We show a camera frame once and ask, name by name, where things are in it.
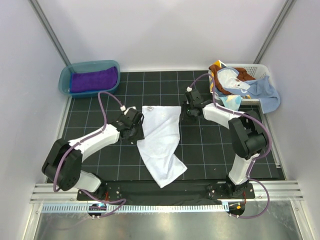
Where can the teal transparent plastic bin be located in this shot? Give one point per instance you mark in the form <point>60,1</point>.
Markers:
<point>86,67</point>

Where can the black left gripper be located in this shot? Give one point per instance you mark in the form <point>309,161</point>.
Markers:
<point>139,135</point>

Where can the brown towel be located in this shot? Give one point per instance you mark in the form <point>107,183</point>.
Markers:
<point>215,68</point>

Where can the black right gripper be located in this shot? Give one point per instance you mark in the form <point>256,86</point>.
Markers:
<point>184,116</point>

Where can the black grid cutting mat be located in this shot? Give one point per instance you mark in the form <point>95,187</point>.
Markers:
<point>204,147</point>

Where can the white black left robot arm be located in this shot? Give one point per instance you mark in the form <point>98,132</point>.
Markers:
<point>63,165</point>

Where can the slotted cable duct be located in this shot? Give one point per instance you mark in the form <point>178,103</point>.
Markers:
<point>95,207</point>

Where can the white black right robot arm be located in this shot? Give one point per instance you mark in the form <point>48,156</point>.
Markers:
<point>248,135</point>

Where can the aluminium frame rail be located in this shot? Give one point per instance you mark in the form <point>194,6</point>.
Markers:
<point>283,190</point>

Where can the white printed towel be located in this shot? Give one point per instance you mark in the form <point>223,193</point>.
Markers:
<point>231,80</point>

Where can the purple towel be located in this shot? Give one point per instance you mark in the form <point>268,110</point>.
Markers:
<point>94,81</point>

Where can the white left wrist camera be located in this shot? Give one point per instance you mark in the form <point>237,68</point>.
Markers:
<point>126,108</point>

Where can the light blue towel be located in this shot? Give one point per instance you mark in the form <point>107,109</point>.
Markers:
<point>262,90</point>

